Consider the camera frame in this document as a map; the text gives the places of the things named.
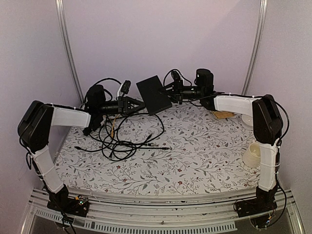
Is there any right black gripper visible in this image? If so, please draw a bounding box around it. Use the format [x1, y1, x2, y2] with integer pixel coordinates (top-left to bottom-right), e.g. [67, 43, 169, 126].
[158, 79, 204, 104]

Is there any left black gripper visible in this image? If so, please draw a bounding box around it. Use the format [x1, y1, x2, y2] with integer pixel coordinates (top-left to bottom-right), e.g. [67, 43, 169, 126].
[98, 96, 146, 117]

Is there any black network switch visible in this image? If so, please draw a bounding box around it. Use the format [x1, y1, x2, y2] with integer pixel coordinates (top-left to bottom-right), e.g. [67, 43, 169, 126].
[136, 76, 172, 116]

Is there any black cable bundle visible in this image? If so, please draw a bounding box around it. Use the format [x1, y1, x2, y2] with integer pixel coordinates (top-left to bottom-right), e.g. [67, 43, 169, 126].
[98, 113, 169, 156]

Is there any black ethernet cable pulled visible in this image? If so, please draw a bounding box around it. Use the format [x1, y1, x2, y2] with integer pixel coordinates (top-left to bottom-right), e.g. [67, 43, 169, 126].
[83, 78, 121, 110]

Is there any yellow ethernet cable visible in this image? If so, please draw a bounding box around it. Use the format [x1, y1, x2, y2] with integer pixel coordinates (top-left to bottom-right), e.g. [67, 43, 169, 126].
[109, 117, 119, 138]

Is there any black power adapter plug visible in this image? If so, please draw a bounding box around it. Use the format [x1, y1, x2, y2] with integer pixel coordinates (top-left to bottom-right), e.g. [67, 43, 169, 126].
[82, 127, 92, 136]

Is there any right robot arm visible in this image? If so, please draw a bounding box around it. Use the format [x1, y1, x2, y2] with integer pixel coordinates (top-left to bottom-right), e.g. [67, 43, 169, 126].
[158, 68, 285, 213]

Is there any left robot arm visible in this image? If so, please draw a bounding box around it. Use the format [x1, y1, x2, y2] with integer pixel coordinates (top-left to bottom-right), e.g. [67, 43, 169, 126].
[18, 81, 145, 212]

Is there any woven bamboo tray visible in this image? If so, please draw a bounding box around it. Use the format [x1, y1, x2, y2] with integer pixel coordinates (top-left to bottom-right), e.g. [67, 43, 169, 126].
[212, 111, 235, 119]

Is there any floral table mat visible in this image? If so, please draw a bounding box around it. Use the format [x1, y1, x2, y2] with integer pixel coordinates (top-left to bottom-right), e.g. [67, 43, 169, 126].
[55, 103, 260, 195]

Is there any white ceramic bowl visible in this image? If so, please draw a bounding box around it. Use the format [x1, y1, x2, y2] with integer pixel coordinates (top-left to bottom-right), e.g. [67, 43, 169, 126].
[241, 115, 253, 129]

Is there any cream ribbed cup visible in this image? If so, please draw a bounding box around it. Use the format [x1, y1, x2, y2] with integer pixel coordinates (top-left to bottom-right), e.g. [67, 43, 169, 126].
[242, 142, 260, 168]

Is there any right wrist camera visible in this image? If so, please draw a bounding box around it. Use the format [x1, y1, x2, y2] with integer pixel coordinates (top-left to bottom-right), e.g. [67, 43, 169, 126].
[171, 70, 182, 82]

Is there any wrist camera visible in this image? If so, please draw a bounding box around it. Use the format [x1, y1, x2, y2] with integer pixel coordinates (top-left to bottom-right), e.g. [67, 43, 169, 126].
[117, 80, 131, 97]
[171, 70, 182, 82]

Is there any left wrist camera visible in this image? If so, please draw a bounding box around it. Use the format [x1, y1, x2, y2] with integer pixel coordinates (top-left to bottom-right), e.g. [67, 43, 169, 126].
[117, 80, 131, 97]

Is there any front aluminium rail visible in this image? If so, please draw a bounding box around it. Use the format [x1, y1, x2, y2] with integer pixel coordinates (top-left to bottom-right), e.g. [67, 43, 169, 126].
[21, 189, 307, 234]

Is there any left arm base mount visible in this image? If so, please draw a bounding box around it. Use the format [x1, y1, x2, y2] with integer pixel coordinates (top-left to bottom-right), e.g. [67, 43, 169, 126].
[47, 192, 90, 217]

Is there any right aluminium frame post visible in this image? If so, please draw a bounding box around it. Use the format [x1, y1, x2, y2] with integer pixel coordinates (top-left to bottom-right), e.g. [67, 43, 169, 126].
[241, 0, 268, 95]

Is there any aluminium frame post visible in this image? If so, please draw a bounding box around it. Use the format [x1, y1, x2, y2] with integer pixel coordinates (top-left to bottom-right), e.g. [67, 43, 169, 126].
[55, 0, 84, 103]
[241, 0, 268, 95]

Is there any left aluminium frame post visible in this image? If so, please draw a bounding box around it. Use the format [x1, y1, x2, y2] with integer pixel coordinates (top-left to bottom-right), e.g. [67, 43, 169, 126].
[55, 0, 84, 103]

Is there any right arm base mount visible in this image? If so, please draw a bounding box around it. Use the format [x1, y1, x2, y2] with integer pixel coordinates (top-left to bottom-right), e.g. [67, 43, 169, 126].
[234, 195, 277, 217]

